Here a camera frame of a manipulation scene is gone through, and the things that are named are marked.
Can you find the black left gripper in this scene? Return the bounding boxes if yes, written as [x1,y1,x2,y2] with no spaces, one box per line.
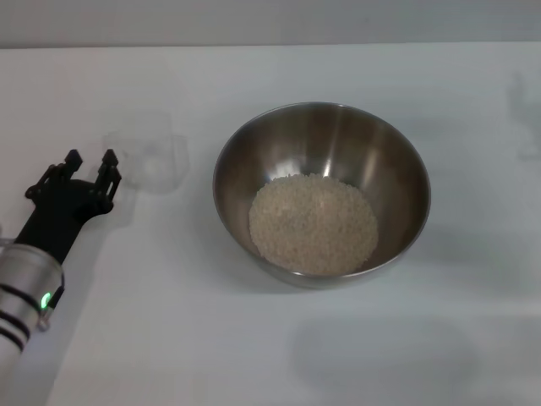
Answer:
[14,148,123,263]

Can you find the clear plastic measuring cup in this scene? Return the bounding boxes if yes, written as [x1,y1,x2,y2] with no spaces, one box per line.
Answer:
[103,110,190,195]

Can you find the white rice grains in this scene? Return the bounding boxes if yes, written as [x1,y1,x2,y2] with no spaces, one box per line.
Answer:
[248,175,380,275]

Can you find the stainless steel mixing bowl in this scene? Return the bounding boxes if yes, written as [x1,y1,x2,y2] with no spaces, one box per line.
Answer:
[212,101,432,290]

